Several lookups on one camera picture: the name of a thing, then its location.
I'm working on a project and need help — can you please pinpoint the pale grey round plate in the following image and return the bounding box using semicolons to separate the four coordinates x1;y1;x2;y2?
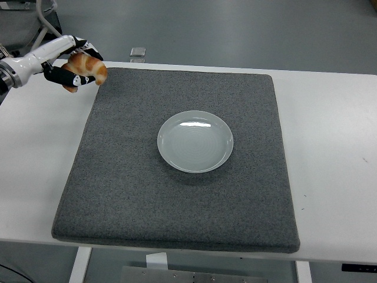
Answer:
156;110;234;173

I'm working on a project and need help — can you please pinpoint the golden croissant bread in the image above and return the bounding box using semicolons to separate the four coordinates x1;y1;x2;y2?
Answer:
60;52;108;94

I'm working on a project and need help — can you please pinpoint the white bracket under table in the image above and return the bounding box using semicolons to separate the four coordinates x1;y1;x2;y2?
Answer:
145;252;168;271

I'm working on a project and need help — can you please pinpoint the grey felt mat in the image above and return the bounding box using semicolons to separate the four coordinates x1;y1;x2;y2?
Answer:
51;67;300;254

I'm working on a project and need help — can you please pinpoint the thin black floor cable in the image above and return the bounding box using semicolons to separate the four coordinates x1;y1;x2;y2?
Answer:
0;264;21;279

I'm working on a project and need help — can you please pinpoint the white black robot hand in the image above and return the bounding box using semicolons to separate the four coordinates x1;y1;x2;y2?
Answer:
14;35;104;93

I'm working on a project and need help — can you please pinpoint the grey metal plate with screws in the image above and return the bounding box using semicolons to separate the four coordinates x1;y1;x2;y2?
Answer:
120;265;269;283

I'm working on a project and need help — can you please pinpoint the black table control panel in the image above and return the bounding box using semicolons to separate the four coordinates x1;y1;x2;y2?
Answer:
341;263;377;272

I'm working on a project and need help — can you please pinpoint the white table leg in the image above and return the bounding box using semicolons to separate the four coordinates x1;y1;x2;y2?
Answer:
295;261;313;283
68;246;92;283

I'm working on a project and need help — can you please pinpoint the grey chair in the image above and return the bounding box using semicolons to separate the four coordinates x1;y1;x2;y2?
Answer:
0;0;63;57

